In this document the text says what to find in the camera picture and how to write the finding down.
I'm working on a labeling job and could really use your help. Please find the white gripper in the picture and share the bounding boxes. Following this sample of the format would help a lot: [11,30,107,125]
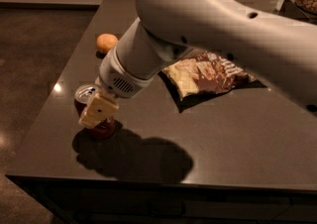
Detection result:
[78,48,153,129]

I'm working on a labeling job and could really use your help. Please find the red coke can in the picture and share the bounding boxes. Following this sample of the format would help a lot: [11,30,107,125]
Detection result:
[74,83,116,140]

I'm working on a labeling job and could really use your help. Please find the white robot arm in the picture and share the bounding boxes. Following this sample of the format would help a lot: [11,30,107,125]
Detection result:
[79,0,317,129]

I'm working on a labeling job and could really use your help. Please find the round orange fruit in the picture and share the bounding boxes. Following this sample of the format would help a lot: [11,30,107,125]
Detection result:
[96,34,118,54]

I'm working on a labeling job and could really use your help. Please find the dark cabinet drawers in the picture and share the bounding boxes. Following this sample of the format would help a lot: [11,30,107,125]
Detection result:
[8,174,317,224]

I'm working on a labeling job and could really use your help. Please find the brown yellow chip bag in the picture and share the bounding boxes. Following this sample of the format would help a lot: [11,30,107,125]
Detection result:
[162,52,256,99]

